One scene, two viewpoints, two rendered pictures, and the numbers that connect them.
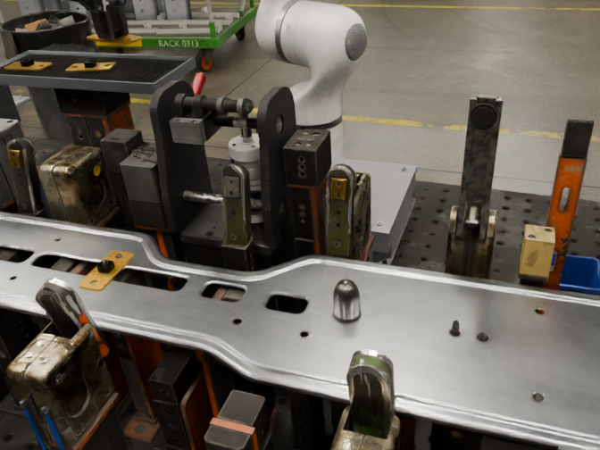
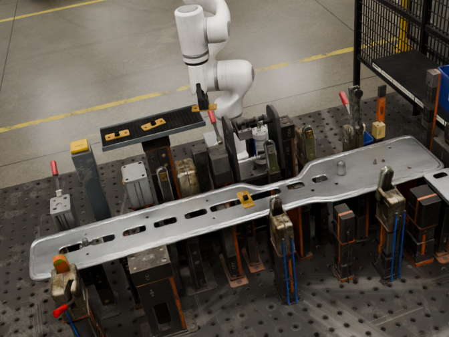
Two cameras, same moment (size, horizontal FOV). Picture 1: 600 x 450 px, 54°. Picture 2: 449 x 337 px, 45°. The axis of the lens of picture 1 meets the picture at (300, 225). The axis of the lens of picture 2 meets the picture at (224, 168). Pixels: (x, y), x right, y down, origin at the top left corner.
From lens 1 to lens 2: 1.32 m
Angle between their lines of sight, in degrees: 26
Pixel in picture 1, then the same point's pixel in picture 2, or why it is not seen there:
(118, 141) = (202, 151)
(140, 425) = (254, 267)
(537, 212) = (318, 120)
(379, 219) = not seen: hidden behind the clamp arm
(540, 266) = (382, 134)
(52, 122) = not seen: outside the picture
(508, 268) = (327, 148)
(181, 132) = (244, 136)
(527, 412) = (410, 172)
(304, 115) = (232, 112)
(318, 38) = (240, 77)
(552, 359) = (404, 158)
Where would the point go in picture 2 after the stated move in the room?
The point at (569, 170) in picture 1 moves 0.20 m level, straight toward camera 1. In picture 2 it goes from (381, 101) to (406, 130)
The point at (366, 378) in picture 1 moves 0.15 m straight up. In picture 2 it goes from (389, 172) to (391, 131)
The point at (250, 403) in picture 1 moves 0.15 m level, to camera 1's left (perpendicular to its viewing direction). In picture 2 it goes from (343, 206) to (309, 229)
